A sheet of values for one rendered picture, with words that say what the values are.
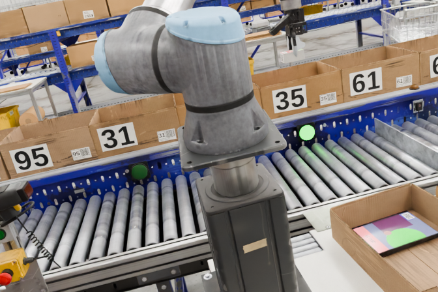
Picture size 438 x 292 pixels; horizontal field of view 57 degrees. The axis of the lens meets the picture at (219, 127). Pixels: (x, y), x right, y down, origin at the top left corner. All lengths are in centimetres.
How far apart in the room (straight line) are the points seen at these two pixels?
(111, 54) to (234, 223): 45
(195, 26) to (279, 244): 51
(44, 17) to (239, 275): 579
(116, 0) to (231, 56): 557
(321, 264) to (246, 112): 55
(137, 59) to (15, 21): 577
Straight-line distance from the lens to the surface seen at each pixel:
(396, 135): 189
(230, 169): 89
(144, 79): 86
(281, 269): 100
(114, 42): 91
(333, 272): 119
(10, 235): 140
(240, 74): 80
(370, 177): 163
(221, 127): 81
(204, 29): 76
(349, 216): 130
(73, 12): 640
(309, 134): 192
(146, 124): 185
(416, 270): 119
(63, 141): 191
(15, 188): 130
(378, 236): 125
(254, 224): 91
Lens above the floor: 152
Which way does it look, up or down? 19 degrees down
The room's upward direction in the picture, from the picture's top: 11 degrees counter-clockwise
